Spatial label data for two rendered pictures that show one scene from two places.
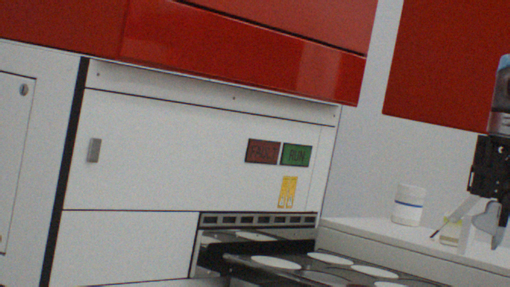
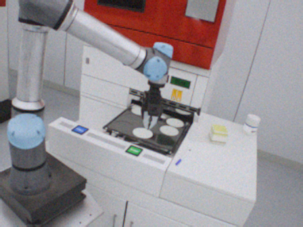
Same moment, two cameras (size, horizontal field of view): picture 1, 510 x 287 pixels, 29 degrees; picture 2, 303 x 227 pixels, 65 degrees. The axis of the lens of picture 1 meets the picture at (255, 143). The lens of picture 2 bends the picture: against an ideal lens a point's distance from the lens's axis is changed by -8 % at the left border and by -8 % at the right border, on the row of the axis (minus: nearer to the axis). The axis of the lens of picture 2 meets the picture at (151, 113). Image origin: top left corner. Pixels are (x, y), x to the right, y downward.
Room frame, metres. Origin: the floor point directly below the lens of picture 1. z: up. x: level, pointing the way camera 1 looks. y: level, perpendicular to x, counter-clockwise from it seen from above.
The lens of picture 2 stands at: (1.58, -1.40, 1.55)
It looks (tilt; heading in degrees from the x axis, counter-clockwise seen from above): 26 degrees down; 73
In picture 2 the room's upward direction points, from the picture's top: 11 degrees clockwise
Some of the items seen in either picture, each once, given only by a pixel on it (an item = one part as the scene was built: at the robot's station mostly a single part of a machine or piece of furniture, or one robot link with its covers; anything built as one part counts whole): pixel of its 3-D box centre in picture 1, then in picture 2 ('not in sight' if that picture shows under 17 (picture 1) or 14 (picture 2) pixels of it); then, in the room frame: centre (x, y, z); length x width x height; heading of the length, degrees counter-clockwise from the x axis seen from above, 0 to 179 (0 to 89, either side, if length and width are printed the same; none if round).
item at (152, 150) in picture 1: (215, 187); (137, 82); (1.91, 0.06, 1.02); 0.82 x 0.03 x 0.40; 146
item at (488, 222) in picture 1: (489, 225); (145, 117); (1.85, -0.46, 1.05); 0.06 x 0.03 x 0.09; 84
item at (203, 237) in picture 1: (259, 250); (160, 110); (2.05, -0.05, 0.89); 0.44 x 0.02 x 0.10; 146
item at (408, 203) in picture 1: (408, 205); (251, 124); (2.44, -0.40, 1.01); 0.07 x 0.07 x 0.10
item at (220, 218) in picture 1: (262, 219); (162, 101); (2.05, -0.05, 0.96); 0.44 x 0.01 x 0.02; 146
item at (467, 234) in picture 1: (462, 221); (195, 125); (2.09, -0.46, 1.03); 0.06 x 0.04 x 0.13; 56
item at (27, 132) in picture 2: not in sight; (27, 138); (1.41, -0.68, 1.07); 0.13 x 0.12 x 0.14; 101
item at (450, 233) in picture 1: (458, 230); (218, 134); (2.20, -0.48, 1.00); 0.07 x 0.07 x 0.07; 75
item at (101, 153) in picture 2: not in sight; (105, 154); (1.69, -0.50, 0.89); 0.55 x 0.09 x 0.14; 146
